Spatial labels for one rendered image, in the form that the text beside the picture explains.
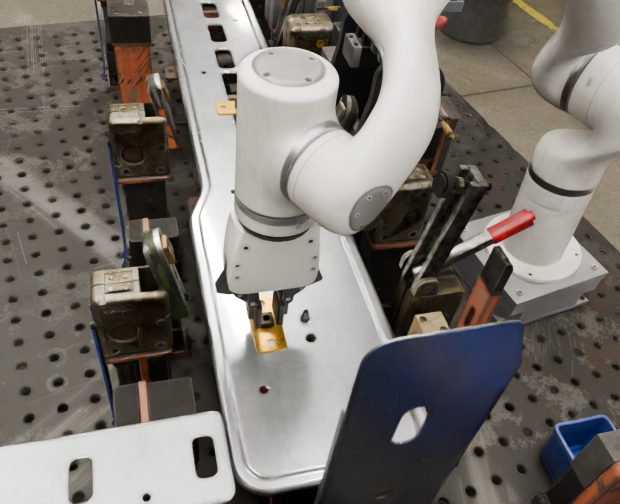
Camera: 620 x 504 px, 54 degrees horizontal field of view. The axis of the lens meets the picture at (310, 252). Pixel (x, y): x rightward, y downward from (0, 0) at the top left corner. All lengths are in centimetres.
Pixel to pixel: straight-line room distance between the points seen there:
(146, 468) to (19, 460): 12
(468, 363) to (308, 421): 33
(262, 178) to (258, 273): 14
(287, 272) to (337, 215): 18
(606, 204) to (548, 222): 177
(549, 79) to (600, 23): 18
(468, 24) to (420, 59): 329
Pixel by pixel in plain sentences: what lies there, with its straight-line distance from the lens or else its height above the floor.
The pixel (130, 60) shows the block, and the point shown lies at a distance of 137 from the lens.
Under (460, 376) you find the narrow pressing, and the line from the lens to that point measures 40.
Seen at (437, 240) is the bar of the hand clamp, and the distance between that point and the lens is 70.
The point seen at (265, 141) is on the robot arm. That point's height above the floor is 130.
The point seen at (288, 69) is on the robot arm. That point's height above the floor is 135.
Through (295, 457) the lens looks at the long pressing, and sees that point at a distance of 67.
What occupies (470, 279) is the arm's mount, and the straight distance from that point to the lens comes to 127.
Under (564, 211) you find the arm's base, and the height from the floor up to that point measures 94.
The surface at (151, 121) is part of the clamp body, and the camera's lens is 99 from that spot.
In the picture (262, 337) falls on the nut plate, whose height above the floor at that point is 100.
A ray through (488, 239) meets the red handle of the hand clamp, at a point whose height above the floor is 112.
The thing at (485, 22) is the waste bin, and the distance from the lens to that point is 379.
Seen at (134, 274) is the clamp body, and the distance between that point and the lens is 75.
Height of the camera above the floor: 160
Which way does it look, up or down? 46 degrees down
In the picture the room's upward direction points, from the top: 9 degrees clockwise
